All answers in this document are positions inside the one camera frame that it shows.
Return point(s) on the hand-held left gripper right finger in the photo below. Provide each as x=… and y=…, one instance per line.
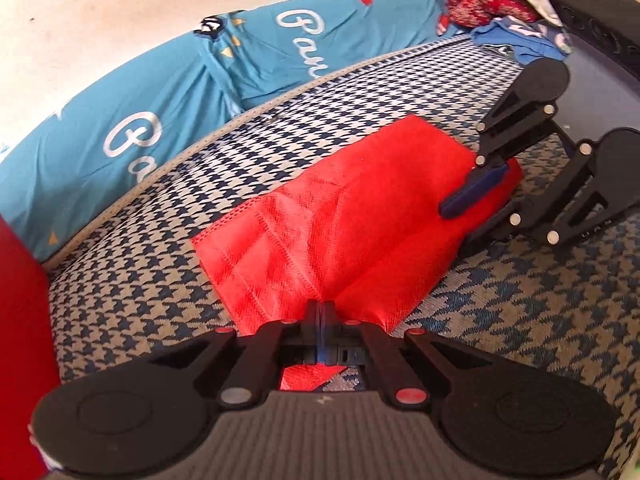
x=327, y=342

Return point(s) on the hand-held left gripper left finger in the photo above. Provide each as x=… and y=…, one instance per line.
x=312, y=332

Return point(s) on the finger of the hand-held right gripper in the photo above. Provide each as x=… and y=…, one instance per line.
x=475, y=192
x=545, y=205

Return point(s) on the red shopping bag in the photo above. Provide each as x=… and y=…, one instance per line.
x=325, y=220

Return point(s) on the blue garment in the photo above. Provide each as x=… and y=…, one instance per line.
x=505, y=40

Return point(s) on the houndstooth bed mattress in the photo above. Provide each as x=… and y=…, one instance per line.
x=150, y=270

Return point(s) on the blue printed quilt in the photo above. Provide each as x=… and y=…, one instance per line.
x=150, y=100

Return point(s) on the red shoe box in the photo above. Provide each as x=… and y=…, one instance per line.
x=20, y=335

